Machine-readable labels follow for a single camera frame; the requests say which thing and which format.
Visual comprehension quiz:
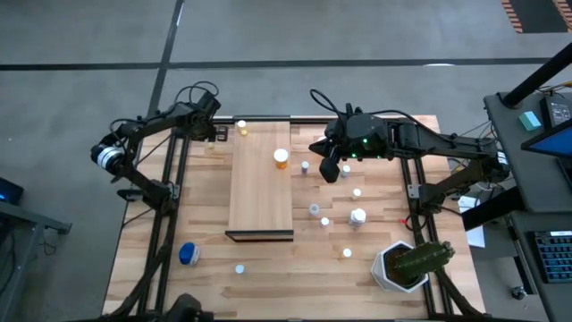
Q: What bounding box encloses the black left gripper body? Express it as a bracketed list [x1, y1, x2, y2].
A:
[178, 111, 220, 140]

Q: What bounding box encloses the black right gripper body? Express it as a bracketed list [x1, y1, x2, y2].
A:
[322, 114, 358, 161]

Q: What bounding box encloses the large orange pill bottle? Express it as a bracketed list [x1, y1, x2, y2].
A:
[272, 148, 290, 171]

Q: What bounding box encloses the white supplement bottle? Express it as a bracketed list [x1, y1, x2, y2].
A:
[348, 208, 368, 228]

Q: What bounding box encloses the blue-capped white bottle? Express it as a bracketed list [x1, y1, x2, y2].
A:
[178, 241, 201, 267]

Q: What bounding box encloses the white faceted plant pot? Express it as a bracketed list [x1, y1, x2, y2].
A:
[370, 240, 430, 294]

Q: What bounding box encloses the green cactus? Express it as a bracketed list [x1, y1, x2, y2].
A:
[392, 240, 456, 281]

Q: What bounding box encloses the white paper sheet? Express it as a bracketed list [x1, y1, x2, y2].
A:
[458, 195, 487, 250]

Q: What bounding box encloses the dark grey desk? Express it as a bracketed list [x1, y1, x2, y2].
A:
[484, 91, 572, 322]

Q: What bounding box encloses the teal box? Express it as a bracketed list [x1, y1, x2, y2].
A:
[517, 110, 543, 132]

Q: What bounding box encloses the black device with blue light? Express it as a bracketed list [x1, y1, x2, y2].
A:
[0, 176, 25, 206]

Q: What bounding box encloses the black round pole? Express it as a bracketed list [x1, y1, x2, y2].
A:
[502, 42, 572, 109]

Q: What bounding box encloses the blue lit screen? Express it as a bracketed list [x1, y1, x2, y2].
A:
[520, 116, 572, 158]

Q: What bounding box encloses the black electronic box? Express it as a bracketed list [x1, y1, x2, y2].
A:
[539, 95, 572, 130]

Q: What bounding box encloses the grey side table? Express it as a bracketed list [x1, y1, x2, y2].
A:
[0, 199, 72, 322]

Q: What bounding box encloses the black mat with orange stripes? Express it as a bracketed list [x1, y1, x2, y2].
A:
[500, 0, 572, 35]

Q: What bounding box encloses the black keyboard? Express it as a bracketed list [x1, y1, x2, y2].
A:
[534, 230, 572, 284]

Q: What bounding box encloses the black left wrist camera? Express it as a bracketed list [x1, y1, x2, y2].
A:
[195, 91, 223, 116]

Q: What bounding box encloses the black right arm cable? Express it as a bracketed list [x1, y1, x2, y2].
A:
[308, 88, 354, 121]

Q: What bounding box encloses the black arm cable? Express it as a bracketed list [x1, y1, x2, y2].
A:
[173, 80, 220, 105]
[308, 88, 354, 121]

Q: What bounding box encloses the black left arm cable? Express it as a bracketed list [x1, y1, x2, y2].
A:
[173, 80, 220, 105]

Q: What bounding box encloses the black aluminium rig frame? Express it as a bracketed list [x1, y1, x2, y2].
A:
[101, 114, 491, 322]

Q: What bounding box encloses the wooden shelf with black frame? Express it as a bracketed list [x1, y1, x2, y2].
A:
[224, 119, 295, 243]

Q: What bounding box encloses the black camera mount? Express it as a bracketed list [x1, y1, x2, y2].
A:
[164, 292, 203, 322]

